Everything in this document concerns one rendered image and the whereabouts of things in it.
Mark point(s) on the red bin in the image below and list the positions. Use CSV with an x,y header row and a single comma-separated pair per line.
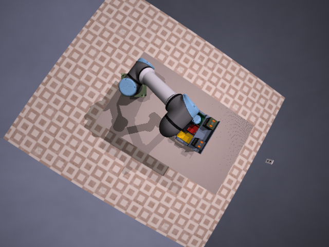
x,y
192,129

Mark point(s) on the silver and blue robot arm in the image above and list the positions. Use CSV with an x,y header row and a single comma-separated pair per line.
x,y
182,112

